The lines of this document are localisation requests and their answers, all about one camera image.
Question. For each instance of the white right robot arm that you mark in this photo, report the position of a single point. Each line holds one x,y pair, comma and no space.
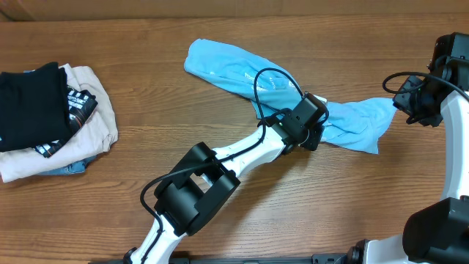
439,233

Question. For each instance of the black white patterned garment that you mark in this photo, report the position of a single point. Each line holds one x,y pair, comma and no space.
81,105

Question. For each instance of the blue denim garment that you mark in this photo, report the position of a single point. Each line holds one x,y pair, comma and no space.
77,167

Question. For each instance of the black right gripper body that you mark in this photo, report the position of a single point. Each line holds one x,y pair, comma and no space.
421,104

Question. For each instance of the light blue t-shirt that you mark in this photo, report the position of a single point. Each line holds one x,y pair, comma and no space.
354,125

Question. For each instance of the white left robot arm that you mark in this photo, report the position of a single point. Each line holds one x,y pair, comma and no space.
183,201

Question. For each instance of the beige folded garment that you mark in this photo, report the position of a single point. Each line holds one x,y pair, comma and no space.
95,137

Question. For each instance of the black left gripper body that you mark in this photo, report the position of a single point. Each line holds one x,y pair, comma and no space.
313,136

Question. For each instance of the black folded garment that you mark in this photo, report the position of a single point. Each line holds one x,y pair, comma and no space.
34,107

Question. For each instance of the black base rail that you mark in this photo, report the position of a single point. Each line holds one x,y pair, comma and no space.
336,258

